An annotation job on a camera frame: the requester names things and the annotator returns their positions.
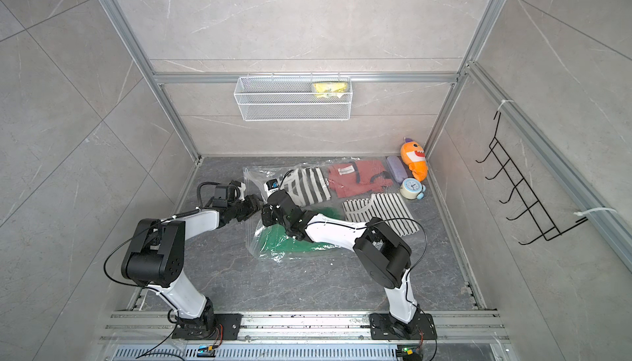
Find green shirt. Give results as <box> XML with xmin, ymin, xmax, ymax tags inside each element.
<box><xmin>248</xmin><ymin>206</ymin><xmax>338</xmax><ymax>262</ymax></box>

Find black white striped tank top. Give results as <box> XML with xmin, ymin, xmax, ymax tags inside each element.
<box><xmin>280</xmin><ymin>168</ymin><xmax>332</xmax><ymax>207</ymax></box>

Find clear plastic vacuum bag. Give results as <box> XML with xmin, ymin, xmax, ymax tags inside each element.
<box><xmin>245</xmin><ymin>163</ymin><xmax>366</xmax><ymax>262</ymax></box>

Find red shirt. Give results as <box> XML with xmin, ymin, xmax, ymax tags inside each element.
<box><xmin>329</xmin><ymin>160</ymin><xmax>393</xmax><ymax>198</ymax></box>

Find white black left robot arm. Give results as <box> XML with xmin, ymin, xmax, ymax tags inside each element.
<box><xmin>121</xmin><ymin>181</ymin><xmax>263</xmax><ymax>339</ymax></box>

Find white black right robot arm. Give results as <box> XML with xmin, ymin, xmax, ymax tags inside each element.
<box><xmin>262</xmin><ymin>190</ymin><xmax>421</xmax><ymax>339</ymax></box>

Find thin striped white shirt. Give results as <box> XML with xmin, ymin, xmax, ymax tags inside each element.
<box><xmin>342</xmin><ymin>193</ymin><xmax>421</xmax><ymax>237</ymax></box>

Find purple glasses case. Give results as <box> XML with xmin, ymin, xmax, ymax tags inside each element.
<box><xmin>386</xmin><ymin>155</ymin><xmax>408</xmax><ymax>184</ymax></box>

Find yellow item in basket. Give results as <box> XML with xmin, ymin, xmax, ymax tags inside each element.
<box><xmin>311</xmin><ymin>81</ymin><xmax>349</xmax><ymax>99</ymax></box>

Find orange plush toy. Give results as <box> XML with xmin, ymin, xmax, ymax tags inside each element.
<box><xmin>400</xmin><ymin>138</ymin><xmax>428</xmax><ymax>182</ymax></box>

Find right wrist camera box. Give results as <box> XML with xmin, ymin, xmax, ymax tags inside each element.
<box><xmin>264</xmin><ymin>178</ymin><xmax>281</xmax><ymax>197</ymax></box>

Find white wire mesh basket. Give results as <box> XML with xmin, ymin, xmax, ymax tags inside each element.
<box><xmin>234</xmin><ymin>75</ymin><xmax>353</xmax><ymax>122</ymax></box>

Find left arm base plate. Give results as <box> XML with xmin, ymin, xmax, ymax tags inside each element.
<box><xmin>171</xmin><ymin>313</ymin><xmax>243</xmax><ymax>341</ymax></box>

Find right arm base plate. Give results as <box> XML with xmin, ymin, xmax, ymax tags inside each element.
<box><xmin>369</xmin><ymin>311</ymin><xmax>437</xmax><ymax>341</ymax></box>

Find aluminium mounting rail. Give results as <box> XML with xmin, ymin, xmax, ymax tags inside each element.
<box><xmin>97</xmin><ymin>310</ymin><xmax>510</xmax><ymax>345</ymax></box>

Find black wire hook rack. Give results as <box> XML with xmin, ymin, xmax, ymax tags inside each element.
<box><xmin>476</xmin><ymin>112</ymin><xmax>589</xmax><ymax>246</ymax></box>

